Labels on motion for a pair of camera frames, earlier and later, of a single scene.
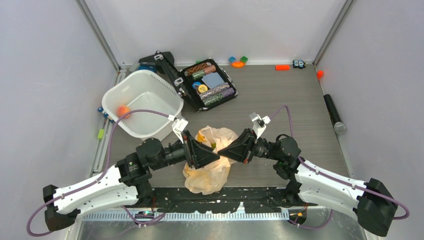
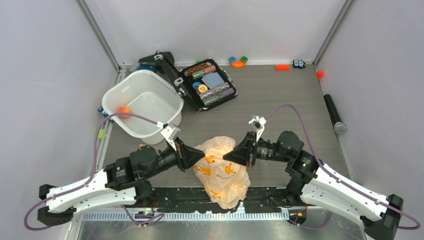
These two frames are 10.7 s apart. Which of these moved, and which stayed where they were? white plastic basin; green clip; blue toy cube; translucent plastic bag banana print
Moved: translucent plastic bag banana print
Stayed: white plastic basin; green clip; blue toy cube
